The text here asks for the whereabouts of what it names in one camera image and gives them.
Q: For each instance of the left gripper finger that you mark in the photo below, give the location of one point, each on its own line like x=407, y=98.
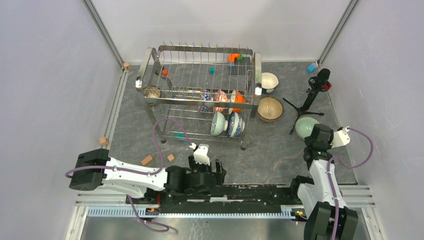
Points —
x=192, y=163
x=220, y=172

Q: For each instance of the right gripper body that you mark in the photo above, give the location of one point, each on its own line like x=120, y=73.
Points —
x=307, y=142

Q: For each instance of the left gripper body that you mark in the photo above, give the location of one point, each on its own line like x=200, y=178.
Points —
x=204, y=168

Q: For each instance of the pale green bowl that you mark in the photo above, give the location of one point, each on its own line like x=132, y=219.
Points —
x=304, y=126

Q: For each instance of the green dotted white bowl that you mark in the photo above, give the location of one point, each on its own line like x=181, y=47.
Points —
x=219, y=124

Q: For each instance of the blue floral bowl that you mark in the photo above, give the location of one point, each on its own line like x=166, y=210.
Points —
x=236, y=125

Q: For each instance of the pink speckled bowl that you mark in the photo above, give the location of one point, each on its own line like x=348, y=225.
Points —
x=270, y=109

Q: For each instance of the teal and white bowl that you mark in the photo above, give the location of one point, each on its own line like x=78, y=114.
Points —
x=269, y=82

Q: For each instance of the black patterned bowl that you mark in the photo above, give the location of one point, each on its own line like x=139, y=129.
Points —
x=152, y=91

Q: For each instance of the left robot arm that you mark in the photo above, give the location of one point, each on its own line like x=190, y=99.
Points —
x=95, y=169

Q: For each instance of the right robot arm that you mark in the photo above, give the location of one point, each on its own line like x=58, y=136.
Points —
x=327, y=215

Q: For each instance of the metal dish rack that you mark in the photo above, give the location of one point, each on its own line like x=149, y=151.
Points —
x=188, y=67

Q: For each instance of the small tan block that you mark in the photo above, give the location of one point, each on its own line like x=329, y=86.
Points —
x=171, y=158

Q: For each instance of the teal block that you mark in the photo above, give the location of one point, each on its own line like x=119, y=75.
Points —
x=179, y=135

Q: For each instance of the tan wooden block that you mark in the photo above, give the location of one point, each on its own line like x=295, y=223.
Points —
x=147, y=160

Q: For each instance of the black microphone on tripod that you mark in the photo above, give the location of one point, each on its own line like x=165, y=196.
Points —
x=317, y=84

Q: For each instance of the blue zigzag patterned bowl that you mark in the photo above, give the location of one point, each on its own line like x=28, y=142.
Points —
x=204, y=96

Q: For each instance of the red patterned bowl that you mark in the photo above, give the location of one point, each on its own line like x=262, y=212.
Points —
x=220, y=96

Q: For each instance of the orange bowl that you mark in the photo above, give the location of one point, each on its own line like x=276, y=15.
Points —
x=236, y=97

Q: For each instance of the blue block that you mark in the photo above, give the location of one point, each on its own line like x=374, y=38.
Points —
x=311, y=68

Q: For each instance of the light wooden cube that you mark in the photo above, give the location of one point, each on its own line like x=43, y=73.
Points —
x=103, y=141

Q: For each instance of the small red block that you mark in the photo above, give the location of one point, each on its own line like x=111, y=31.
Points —
x=165, y=72

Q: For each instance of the orange toy piece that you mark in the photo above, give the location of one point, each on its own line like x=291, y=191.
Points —
x=234, y=59

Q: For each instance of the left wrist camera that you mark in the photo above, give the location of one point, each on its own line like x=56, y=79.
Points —
x=200, y=153

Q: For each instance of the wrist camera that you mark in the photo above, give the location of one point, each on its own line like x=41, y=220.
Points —
x=200, y=153
x=340, y=137

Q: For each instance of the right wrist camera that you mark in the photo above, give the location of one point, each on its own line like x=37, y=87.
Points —
x=340, y=137

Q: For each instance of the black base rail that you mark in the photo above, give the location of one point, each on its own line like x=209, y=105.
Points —
x=224, y=199

